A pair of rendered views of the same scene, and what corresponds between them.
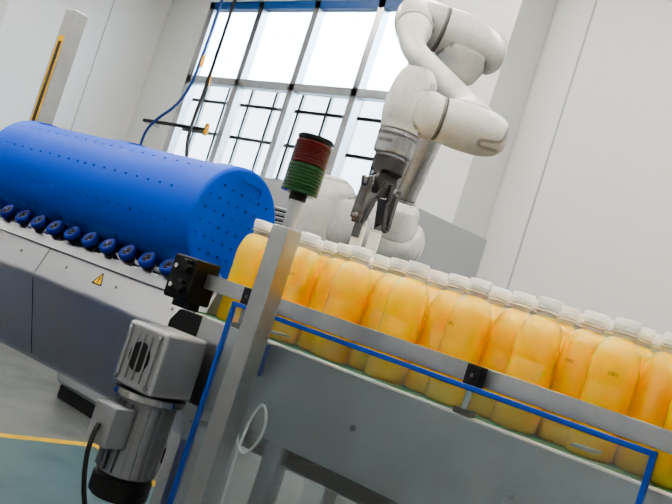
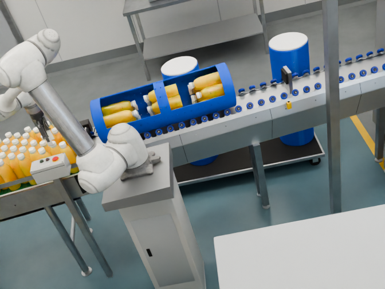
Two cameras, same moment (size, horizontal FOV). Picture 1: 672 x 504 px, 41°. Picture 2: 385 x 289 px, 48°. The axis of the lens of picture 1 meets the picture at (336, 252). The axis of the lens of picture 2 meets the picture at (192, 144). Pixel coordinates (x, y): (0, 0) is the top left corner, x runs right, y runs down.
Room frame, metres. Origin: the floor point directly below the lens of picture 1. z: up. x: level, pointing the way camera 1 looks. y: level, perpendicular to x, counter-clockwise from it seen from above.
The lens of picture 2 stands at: (4.27, -0.82, 2.48)
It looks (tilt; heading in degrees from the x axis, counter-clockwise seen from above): 37 degrees down; 141
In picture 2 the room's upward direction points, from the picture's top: 16 degrees counter-clockwise
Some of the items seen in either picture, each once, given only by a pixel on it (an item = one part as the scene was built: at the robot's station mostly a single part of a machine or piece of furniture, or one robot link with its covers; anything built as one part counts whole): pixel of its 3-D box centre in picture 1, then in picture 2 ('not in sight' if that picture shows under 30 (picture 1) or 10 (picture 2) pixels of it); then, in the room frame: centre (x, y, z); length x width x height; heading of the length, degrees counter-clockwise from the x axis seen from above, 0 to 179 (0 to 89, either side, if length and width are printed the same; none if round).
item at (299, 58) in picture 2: not in sight; (292, 92); (2.58, 1.65, 0.59); 0.28 x 0.28 x 0.88
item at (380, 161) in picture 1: (385, 176); (38, 117); (2.01, -0.05, 1.30); 0.08 x 0.07 x 0.09; 142
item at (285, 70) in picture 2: not in sight; (286, 79); (2.84, 1.22, 1.00); 0.10 x 0.04 x 0.15; 142
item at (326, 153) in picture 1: (311, 154); not in sight; (1.50, 0.09, 1.23); 0.06 x 0.06 x 0.04
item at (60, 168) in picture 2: not in sight; (50, 168); (2.13, -0.17, 1.05); 0.20 x 0.10 x 0.10; 52
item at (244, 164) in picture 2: not in sight; (230, 159); (2.18, 1.21, 0.07); 1.50 x 0.52 x 0.15; 45
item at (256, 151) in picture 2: not in sight; (261, 176); (2.72, 0.96, 0.31); 0.06 x 0.06 x 0.63; 52
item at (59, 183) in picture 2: not in sight; (85, 230); (2.13, -0.17, 0.50); 0.04 x 0.04 x 1.00; 52
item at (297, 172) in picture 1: (303, 179); not in sight; (1.50, 0.09, 1.18); 0.06 x 0.06 x 0.05
